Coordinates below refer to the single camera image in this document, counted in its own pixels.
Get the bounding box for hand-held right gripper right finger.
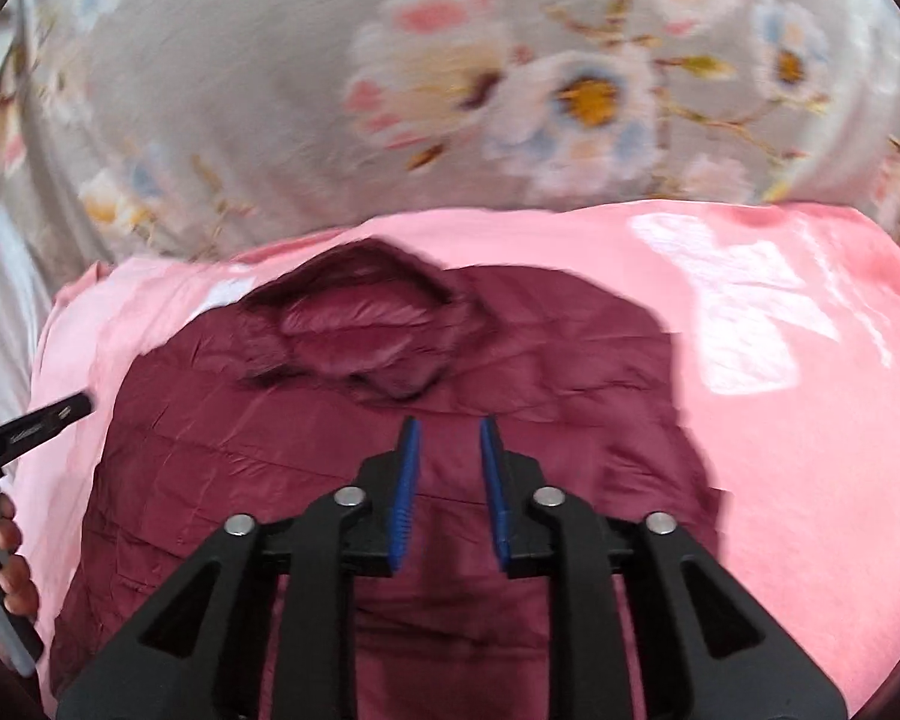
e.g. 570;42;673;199
478;416;848;720

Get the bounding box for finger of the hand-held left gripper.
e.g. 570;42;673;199
0;390;95;477

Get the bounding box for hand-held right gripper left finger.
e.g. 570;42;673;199
56;416;425;720

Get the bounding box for maroon puffer jacket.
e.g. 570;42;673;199
49;236;725;720

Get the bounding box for person's left hand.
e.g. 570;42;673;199
0;491;42;616

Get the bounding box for pale satin sheet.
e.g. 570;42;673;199
0;157;68;481

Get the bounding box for pink blanket with white bows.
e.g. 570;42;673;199
11;199;900;720

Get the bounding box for grey floral blanket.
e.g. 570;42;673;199
0;0;900;271

